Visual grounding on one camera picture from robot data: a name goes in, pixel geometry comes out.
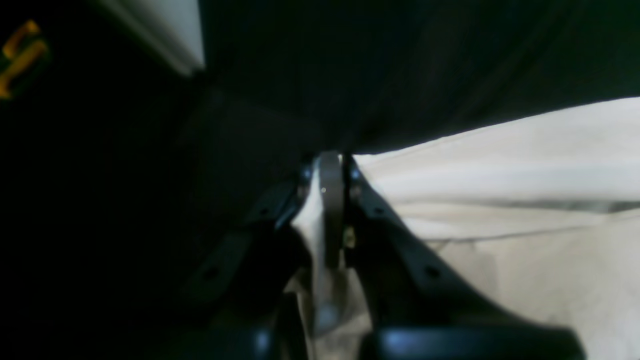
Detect white robot base right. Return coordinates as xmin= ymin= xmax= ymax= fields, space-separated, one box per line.
xmin=98 ymin=0 xmax=206 ymax=77

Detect orange handled scissors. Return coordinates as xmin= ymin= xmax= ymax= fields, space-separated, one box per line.
xmin=0 ymin=19 xmax=51 ymax=101

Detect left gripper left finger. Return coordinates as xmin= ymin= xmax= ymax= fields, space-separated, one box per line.
xmin=165 ymin=153 xmax=333 ymax=360

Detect white T-shirt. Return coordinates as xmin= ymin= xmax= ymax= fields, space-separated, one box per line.
xmin=285 ymin=97 xmax=640 ymax=360

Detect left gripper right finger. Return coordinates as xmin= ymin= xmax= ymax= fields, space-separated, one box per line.
xmin=341 ymin=154 xmax=586 ymax=360

